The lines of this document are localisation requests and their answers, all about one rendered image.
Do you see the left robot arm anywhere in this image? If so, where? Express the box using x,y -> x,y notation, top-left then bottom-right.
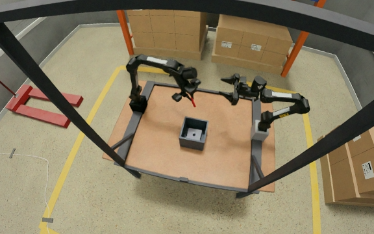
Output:
126,54 -> 198,104

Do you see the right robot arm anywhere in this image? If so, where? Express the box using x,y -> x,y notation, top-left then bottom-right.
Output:
239,76 -> 310,132

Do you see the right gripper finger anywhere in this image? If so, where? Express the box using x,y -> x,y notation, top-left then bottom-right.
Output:
220,75 -> 234,85
219,91 -> 234,103

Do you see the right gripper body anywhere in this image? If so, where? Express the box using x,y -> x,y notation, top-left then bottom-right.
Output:
231,73 -> 250,106

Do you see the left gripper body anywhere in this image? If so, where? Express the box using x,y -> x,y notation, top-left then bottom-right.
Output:
171,79 -> 201,103

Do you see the white square plate with hole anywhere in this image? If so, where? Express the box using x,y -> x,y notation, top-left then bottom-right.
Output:
186,128 -> 202,140

